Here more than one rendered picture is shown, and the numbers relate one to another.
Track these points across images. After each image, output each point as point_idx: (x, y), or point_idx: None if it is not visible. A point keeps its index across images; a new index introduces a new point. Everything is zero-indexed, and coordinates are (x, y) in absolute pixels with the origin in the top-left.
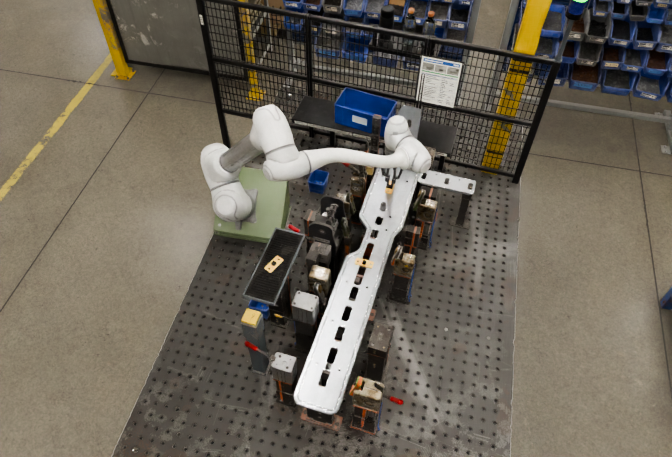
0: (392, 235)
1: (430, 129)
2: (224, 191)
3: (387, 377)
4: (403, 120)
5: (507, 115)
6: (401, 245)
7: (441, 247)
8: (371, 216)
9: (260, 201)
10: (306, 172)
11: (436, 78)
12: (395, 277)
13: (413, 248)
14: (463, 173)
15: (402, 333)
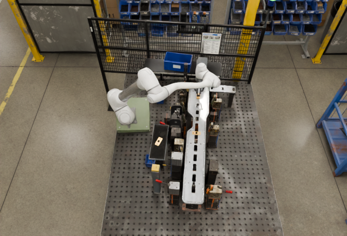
0: (205, 118)
1: (209, 65)
2: (123, 111)
3: (216, 183)
4: (204, 64)
5: (243, 53)
6: (206, 121)
7: (224, 119)
8: (193, 110)
9: (137, 112)
10: (167, 96)
11: (209, 42)
12: (210, 137)
13: (214, 122)
14: (224, 83)
15: None
